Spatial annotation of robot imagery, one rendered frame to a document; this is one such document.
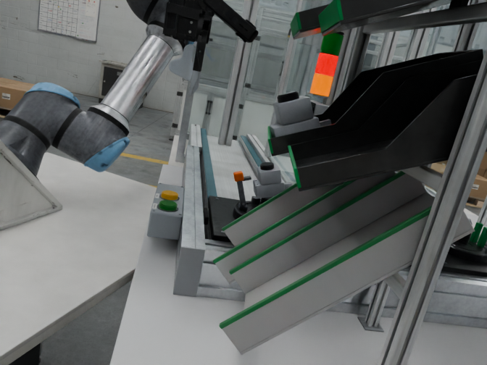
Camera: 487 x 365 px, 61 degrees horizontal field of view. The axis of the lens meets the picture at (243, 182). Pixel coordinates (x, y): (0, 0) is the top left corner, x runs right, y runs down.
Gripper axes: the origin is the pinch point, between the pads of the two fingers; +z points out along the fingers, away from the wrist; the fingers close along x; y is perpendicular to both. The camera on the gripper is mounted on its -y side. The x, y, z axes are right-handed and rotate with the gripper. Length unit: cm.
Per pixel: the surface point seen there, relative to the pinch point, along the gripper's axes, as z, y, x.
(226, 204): 26.1, -12.0, -11.8
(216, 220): 26.1, -9.0, -0.7
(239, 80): 1, -21, -110
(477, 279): 27, -65, 9
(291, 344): 37.1, -22.8, 23.2
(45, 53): 54, 297, -856
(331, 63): -10.9, -32.1, -21.5
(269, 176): 15.1, -18.7, -2.6
